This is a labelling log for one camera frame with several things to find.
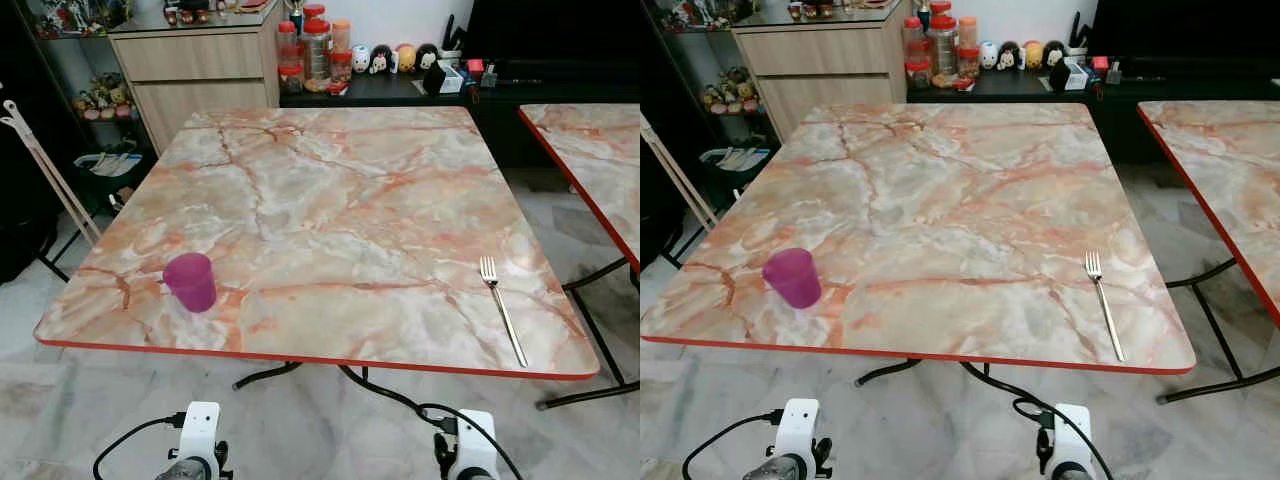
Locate silver metal fork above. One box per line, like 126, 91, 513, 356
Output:
1085, 250, 1127, 363
479, 256, 530, 369

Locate purple plastic cup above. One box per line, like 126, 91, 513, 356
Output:
762, 247, 823, 310
162, 252, 218, 314

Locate dark basket with papers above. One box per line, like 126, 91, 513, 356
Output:
699, 144, 771, 189
77, 148, 150, 203

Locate beige folding rack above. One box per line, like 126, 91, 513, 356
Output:
640, 117, 720, 234
0, 97, 104, 247

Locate black low console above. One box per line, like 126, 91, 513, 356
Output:
279, 68, 641, 169
904, 66, 1280, 167

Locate plush toy pile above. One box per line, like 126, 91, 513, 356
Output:
71, 74, 137, 122
702, 67, 762, 114

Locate light wooden drawer cabinet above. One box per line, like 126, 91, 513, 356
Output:
107, 4, 287, 154
731, 4, 912, 143

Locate large red-lid snack jar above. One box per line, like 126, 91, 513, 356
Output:
927, 14, 962, 83
301, 18, 334, 87

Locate black metal shelf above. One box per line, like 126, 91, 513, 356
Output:
645, 0, 776, 191
18, 0, 153, 206

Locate black television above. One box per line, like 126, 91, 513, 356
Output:
464, 0, 641, 63
1089, 0, 1280, 58

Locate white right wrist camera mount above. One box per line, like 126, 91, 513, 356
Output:
1046, 404, 1095, 477
441, 409, 499, 480

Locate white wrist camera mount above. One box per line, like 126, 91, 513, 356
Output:
178, 402, 223, 473
775, 399, 822, 473
1046, 404, 1095, 477
441, 409, 499, 480

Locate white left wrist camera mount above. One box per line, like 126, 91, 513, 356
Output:
775, 399, 822, 473
178, 402, 223, 473

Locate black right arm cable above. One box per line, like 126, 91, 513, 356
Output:
418, 402, 524, 480
1012, 397, 1115, 480

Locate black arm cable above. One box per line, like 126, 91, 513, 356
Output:
1012, 397, 1115, 480
418, 402, 524, 480
93, 411, 187, 480
682, 409, 784, 480

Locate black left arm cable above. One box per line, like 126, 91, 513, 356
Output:
682, 409, 784, 480
93, 411, 187, 480

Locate black folding table leg frame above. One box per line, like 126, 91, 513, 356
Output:
536, 257, 641, 412
1157, 257, 1280, 405

